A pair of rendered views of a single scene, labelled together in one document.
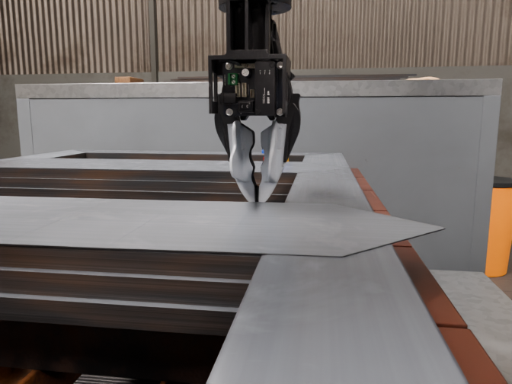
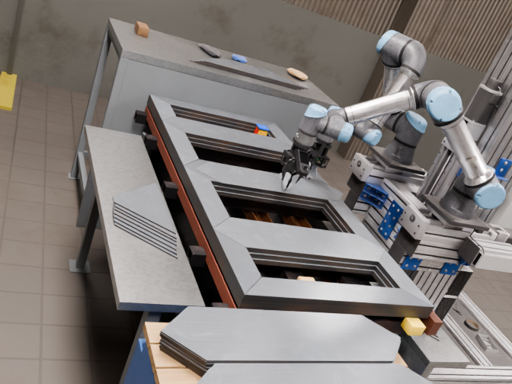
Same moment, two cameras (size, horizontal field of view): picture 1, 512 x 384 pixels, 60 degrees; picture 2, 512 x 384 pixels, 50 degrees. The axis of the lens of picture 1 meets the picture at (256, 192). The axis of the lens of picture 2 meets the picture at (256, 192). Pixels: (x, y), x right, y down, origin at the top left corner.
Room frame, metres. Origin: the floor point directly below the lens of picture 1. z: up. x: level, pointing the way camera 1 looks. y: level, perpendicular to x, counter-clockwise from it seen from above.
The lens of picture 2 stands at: (-1.30, 1.62, 1.76)
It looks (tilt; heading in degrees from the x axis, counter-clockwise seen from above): 24 degrees down; 322
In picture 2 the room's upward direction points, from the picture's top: 22 degrees clockwise
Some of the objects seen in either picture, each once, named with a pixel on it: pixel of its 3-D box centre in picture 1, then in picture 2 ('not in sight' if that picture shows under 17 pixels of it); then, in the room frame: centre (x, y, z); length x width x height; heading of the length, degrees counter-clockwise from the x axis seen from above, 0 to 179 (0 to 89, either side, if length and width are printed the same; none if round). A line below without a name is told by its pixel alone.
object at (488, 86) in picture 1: (255, 94); (225, 65); (1.50, 0.00, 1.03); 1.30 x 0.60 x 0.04; 82
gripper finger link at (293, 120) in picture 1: (278, 120); not in sight; (0.47, -0.02, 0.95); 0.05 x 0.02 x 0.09; 82
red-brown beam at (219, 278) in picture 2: not in sight; (187, 185); (0.46, 0.58, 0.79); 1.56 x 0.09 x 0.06; 172
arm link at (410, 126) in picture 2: not in sight; (411, 127); (0.47, -0.51, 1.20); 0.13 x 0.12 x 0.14; 16
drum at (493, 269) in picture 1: (483, 224); not in sight; (2.71, -1.43, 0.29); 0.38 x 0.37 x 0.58; 170
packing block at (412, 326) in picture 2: not in sight; (413, 326); (-0.42, 0.08, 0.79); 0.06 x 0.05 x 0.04; 82
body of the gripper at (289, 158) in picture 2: not in sight; (296, 155); (0.26, 0.28, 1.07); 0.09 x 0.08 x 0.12; 171
